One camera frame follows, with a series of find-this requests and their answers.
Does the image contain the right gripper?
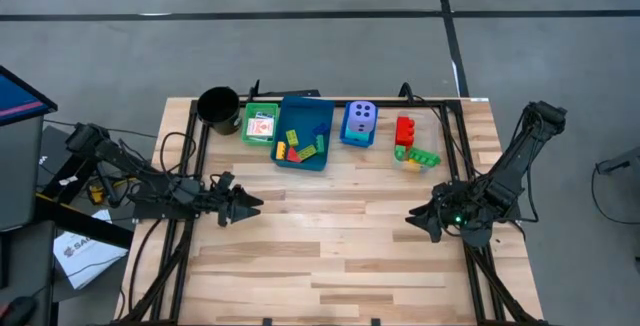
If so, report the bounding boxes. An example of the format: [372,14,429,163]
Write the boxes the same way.
[404,182,502,249]

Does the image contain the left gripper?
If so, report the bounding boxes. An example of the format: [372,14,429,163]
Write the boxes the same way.
[209,170,265,228]

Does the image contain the long green building block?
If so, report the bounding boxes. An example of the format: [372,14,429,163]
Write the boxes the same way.
[407,147,443,168]

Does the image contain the large red building block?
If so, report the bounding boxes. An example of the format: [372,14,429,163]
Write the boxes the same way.
[394,115,416,148]

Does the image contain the purple foam die black dots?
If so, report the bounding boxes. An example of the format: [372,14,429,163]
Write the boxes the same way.
[346,99,378,135]

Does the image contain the green plastic basket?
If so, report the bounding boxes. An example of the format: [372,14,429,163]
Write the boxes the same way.
[240,102,280,147]

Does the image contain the clear plastic container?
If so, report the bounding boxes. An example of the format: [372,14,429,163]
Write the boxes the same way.
[391,109,445,173]

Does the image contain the black round bin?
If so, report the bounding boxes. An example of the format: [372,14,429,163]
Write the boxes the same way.
[196,85,242,136]

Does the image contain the dark teal plastic tray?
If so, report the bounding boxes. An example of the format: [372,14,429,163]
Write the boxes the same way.
[270,95,336,172]

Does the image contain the blue plastic basket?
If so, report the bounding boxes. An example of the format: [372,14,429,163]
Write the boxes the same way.
[339,101,380,149]

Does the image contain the white paper sheet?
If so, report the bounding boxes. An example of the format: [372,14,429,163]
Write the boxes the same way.
[52,209,130,291]

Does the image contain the grey cabinet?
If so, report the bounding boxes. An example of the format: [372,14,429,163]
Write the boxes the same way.
[0,113,45,232]

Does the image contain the monitor with blue screen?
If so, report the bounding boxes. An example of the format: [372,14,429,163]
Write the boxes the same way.
[0,64,59,128]

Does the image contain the black computer mouse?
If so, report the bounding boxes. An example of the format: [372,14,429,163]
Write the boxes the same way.
[0,294,37,326]

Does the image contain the black cable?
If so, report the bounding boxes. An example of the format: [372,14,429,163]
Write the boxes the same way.
[591,159,640,232]

